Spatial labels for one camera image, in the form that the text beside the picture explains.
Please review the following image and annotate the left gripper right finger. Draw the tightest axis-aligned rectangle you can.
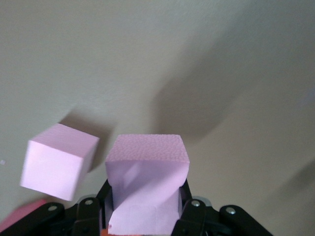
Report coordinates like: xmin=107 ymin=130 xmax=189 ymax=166
xmin=172 ymin=180 xmax=210 ymax=236

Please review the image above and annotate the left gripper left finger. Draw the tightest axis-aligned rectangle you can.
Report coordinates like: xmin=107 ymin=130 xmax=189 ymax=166
xmin=73 ymin=179 xmax=113 ymax=236

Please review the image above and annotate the pink foam block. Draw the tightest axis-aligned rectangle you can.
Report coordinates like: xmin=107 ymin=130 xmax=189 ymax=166
xmin=19 ymin=122 xmax=100 ymax=201
xmin=105 ymin=134 xmax=190 ymax=236

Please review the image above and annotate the red foam block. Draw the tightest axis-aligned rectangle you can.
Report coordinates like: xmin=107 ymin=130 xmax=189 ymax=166
xmin=0 ymin=199 xmax=48 ymax=228

